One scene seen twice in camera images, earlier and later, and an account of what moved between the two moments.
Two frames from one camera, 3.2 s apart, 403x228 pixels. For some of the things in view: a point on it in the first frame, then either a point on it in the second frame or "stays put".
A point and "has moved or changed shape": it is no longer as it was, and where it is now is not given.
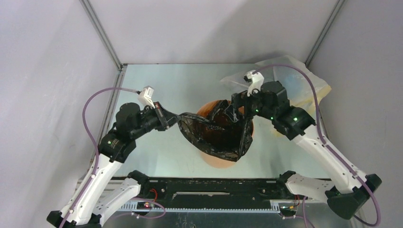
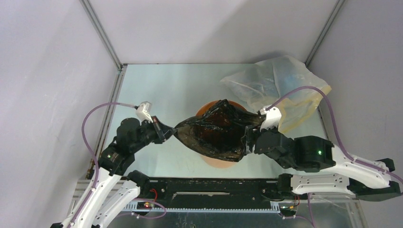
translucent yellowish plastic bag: [305, 88] stays put
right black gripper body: [238, 101] -> [250, 141]
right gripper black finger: [231, 110] -> [252, 133]
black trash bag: [219, 132] has moved or changed shape
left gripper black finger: [167, 118] -> [164, 132]
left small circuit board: [145, 205] stays put
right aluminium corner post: [338, 6] stays put
